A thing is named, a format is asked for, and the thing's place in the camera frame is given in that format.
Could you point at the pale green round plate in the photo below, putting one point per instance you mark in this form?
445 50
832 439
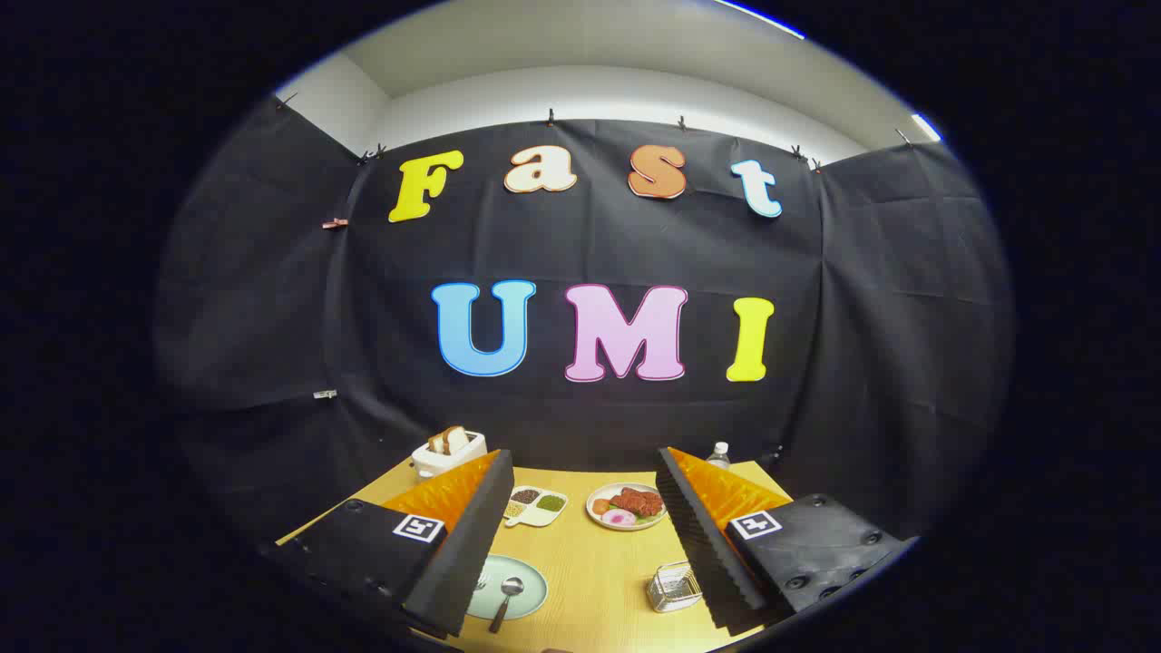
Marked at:
535 589

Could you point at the brown steak piece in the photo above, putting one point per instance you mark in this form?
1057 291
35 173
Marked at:
639 501

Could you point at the toast bread slice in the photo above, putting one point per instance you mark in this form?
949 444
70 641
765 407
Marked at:
456 439
436 443

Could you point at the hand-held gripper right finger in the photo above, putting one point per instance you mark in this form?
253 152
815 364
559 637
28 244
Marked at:
703 553

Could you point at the white divided snack tray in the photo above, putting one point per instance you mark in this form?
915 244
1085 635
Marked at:
535 520

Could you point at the metal spoon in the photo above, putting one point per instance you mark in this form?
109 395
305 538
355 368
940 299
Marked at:
512 587

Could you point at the pile of green beans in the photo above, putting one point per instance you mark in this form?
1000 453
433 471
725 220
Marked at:
551 502

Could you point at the white oval food plate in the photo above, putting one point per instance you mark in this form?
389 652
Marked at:
594 519

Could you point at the green label drink bottle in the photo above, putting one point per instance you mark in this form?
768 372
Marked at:
718 459

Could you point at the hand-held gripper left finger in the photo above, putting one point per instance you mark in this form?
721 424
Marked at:
472 553

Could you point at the pink round food slice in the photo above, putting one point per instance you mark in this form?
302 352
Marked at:
620 518

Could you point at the white toaster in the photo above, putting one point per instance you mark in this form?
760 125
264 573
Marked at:
444 462

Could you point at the pile of dark beans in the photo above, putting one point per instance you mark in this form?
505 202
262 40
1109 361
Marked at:
526 496

